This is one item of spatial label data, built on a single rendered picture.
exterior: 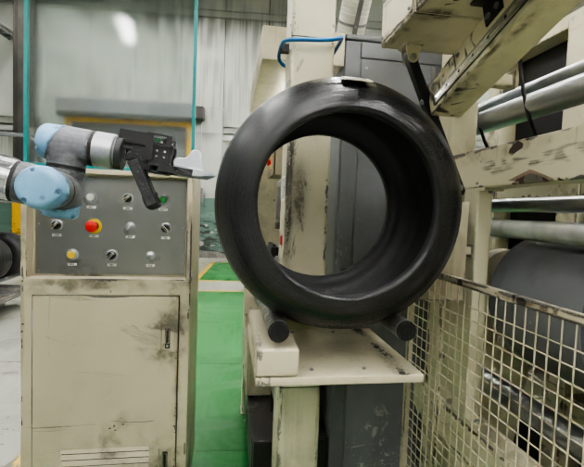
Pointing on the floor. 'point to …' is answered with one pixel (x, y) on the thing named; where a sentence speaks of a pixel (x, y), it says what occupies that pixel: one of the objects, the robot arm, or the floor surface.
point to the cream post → (303, 222)
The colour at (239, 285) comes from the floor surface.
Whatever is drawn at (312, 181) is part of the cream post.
